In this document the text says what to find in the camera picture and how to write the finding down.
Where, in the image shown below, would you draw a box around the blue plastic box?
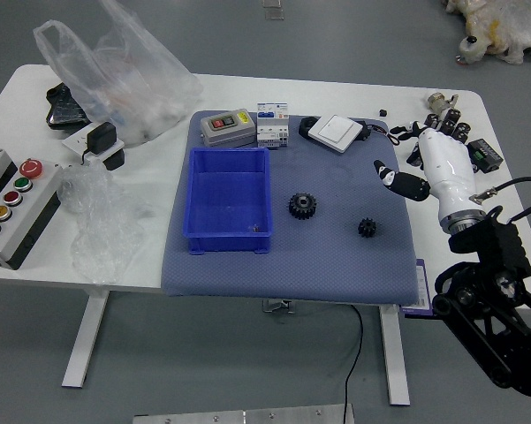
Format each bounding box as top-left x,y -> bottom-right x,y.
178,147 -> 275,256

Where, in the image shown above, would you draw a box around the purple and white card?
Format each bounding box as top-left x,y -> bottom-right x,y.
401,258 -> 436,318

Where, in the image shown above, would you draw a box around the white and yellow foam heap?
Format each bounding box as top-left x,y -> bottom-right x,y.
441,0 -> 531,67

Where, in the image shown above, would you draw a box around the white flat plate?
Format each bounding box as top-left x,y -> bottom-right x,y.
61,125 -> 125,163

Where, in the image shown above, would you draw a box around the small black gear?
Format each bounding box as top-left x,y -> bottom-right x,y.
357,217 -> 379,239

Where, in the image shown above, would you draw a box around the grey box with coloured buttons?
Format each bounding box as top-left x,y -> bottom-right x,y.
0,158 -> 63,271

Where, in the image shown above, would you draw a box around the small black module with wires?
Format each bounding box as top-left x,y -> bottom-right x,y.
357,119 -> 401,146

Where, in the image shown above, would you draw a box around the large clear plastic bag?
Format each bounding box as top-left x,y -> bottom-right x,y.
33,0 -> 203,149

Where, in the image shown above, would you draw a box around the big black gear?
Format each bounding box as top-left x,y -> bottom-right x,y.
287,193 -> 318,221

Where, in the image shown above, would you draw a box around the white circuit breaker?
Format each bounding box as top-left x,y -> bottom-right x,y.
255,102 -> 291,149

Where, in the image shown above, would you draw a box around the white wall switch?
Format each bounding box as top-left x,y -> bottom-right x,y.
307,114 -> 366,155

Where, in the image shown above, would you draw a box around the white table leg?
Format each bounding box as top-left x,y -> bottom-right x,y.
61,289 -> 111,389
377,304 -> 411,406

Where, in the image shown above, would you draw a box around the black rectangular block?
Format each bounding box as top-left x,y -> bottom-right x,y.
101,148 -> 126,171

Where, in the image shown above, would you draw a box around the grey push button switch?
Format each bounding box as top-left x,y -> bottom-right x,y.
199,109 -> 256,148

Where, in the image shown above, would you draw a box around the metal bracket under table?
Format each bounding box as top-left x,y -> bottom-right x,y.
261,299 -> 298,314

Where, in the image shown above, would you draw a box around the metal floor socket cover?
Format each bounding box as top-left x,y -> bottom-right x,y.
263,0 -> 286,21

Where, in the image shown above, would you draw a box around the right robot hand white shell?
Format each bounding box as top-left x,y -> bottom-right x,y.
373,122 -> 486,223

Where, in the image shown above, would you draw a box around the black plastic tray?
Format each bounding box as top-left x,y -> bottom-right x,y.
45,82 -> 92,132

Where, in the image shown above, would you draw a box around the black power adapter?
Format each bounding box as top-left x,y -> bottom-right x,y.
80,122 -> 118,167

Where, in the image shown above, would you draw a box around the blue-grey padded mat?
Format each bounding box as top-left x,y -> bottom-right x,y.
160,109 -> 419,307

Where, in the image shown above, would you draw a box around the black module with green terminals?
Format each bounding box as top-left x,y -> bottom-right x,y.
466,138 -> 504,174

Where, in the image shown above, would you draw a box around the silver metal plate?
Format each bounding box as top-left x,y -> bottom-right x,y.
132,404 -> 355,424

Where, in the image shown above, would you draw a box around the black round socket part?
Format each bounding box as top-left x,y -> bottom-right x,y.
298,117 -> 322,141

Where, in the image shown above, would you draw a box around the black floor cable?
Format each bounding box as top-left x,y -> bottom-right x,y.
343,304 -> 366,424

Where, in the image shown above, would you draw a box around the silver metal connector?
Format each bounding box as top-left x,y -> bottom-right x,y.
425,92 -> 460,114

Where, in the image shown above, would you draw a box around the crumpled clear plastic wrap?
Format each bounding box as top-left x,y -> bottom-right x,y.
56,161 -> 154,286

